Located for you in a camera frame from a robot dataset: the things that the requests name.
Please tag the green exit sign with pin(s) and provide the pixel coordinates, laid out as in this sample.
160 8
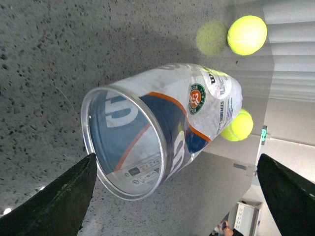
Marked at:
263 135

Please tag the white pleated curtain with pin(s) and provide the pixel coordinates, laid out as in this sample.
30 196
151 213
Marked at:
291 32

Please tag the middle yellow tennis ball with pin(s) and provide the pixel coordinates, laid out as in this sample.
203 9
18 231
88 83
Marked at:
247 35

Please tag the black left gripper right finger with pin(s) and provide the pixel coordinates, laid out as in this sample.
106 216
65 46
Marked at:
289 196

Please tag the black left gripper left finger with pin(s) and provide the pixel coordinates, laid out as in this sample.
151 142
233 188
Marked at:
57 210

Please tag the white cabinet in background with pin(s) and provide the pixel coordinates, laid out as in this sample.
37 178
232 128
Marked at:
247 217

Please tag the near yellow Wilson tennis ball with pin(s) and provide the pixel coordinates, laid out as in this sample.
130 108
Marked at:
240 128

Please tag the person in background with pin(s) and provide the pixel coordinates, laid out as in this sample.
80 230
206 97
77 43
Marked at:
227 230

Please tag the clear Wilson tennis ball can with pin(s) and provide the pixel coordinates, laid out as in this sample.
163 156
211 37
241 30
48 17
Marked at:
145 128

